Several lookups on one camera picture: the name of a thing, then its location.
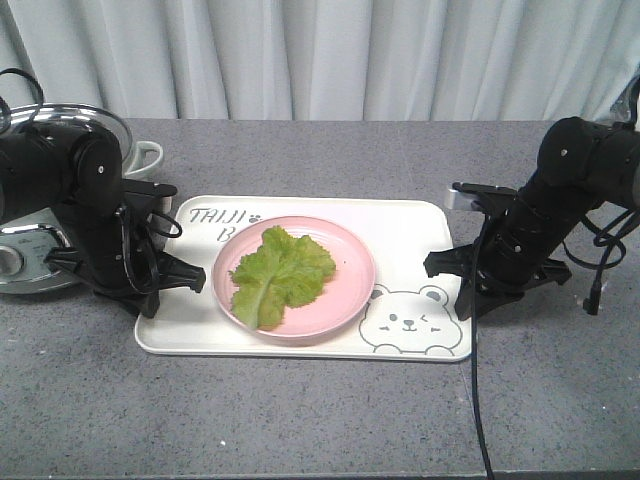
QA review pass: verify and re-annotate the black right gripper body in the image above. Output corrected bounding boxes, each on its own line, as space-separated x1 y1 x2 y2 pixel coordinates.
472 192 573 300

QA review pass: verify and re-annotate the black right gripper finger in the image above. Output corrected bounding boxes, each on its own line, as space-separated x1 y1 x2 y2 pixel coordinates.
454 273 523 320
423 244 479 278

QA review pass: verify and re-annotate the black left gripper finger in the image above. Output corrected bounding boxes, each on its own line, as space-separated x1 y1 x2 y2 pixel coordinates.
157 252 206 293
93 287 160 318

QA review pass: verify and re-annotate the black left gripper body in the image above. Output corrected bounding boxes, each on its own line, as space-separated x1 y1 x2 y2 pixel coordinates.
45 194 160 293

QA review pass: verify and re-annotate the green lettuce leaf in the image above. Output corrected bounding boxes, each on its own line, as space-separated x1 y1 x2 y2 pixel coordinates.
230 225 336 330

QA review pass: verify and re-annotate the cream bear serving tray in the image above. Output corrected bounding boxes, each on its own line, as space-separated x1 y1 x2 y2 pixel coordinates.
134 195 471 362

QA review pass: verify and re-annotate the pink round plate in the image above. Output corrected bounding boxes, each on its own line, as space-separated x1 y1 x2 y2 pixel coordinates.
212 216 376 345

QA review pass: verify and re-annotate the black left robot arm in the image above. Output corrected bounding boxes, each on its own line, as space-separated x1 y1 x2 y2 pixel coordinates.
1 123 206 318

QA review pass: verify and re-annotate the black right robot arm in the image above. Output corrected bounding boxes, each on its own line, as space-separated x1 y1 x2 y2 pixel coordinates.
424 117 639 320

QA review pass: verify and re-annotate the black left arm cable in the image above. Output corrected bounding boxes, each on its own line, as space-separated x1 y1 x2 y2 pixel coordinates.
0 67 184 296

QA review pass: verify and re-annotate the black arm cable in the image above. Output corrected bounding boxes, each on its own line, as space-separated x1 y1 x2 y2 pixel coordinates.
469 199 640 480
0 67 184 296

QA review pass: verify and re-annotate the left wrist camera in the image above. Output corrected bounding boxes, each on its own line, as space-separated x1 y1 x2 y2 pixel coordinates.
123 179 182 238

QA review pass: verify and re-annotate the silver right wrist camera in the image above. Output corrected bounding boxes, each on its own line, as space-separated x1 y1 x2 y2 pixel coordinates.
444 182 519 212

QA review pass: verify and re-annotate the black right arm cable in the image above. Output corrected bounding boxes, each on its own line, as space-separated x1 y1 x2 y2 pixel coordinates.
469 199 640 480

